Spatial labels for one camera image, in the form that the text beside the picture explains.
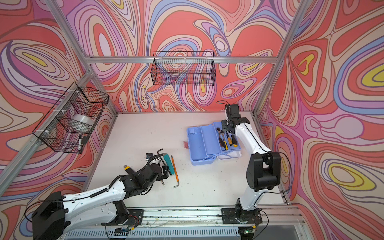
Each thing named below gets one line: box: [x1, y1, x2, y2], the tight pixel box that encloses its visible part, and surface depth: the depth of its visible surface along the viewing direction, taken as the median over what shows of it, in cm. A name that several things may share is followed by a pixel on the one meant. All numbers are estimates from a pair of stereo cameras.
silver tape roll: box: [71, 114, 95, 126], surface depth 75 cm
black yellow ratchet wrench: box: [220, 130, 229, 151], surface depth 90 cm
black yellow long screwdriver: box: [231, 134, 238, 148], surface depth 90 cm
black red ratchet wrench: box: [216, 127, 224, 148], surface depth 92 cm
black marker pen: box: [78, 134, 82, 152], surface depth 74 cm
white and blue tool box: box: [183, 121, 242, 166], surface depth 93 cm
